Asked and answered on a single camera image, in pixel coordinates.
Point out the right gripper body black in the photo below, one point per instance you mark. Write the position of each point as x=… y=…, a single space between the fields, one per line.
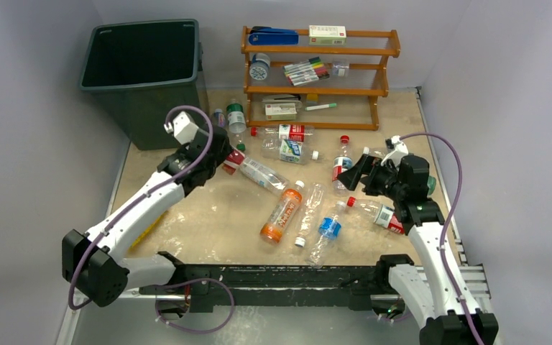
x=369 y=170

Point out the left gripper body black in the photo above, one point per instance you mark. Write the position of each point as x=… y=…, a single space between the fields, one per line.
x=212 y=166

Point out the red label bottle lake picture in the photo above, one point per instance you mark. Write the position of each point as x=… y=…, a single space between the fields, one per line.
x=341 y=163

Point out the red label bottle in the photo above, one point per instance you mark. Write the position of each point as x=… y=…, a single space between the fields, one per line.
x=380 y=214
x=295 y=132
x=233 y=161

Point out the clear unlabelled crushed bottle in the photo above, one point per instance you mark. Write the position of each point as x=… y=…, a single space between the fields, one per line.
x=311 y=208

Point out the blue label water bottle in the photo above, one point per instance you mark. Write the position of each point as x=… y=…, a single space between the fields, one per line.
x=328 y=232

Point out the white label clear bottle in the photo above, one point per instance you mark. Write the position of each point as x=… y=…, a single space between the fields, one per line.
x=264 y=176

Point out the orange tea bottle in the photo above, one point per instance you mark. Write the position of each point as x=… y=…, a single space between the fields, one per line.
x=289 y=202

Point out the yellow plastic bottle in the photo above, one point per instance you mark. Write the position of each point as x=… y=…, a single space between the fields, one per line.
x=148 y=230

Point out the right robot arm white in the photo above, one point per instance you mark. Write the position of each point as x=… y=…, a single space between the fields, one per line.
x=442 y=304

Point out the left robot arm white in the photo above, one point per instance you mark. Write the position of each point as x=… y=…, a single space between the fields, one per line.
x=94 y=262

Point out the dark green plastic bin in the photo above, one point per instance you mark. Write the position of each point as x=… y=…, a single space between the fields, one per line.
x=138 y=71

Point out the small clear bottle purple label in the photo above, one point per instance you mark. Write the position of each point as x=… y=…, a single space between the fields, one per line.
x=219 y=118

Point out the green label bottle green cap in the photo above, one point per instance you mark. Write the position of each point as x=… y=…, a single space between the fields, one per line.
x=237 y=125

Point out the green bottle far right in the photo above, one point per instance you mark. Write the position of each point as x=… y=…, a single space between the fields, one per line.
x=431 y=184

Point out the green blue label bottle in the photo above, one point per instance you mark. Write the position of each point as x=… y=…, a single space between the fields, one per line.
x=290 y=151

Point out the white red box lower shelf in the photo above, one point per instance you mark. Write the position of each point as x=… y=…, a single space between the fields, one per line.
x=280 y=111

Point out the green capped white marker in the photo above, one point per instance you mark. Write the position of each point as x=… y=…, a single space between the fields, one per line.
x=320 y=107

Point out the round tape roll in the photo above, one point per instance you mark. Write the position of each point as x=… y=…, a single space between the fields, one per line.
x=259 y=68

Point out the small clear jar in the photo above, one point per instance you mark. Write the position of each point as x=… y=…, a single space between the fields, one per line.
x=340 y=68

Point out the pack of coloured markers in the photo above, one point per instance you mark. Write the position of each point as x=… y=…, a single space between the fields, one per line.
x=307 y=71

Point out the blue stapler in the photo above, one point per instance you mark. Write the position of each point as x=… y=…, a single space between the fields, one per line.
x=272 y=36

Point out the orange wooden shelf rack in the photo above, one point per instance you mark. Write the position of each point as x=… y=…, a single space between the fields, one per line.
x=379 y=88

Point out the white green small box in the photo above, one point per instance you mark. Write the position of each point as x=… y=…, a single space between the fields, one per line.
x=327 y=35

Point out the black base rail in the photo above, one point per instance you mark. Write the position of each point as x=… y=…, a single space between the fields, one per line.
x=358 y=288

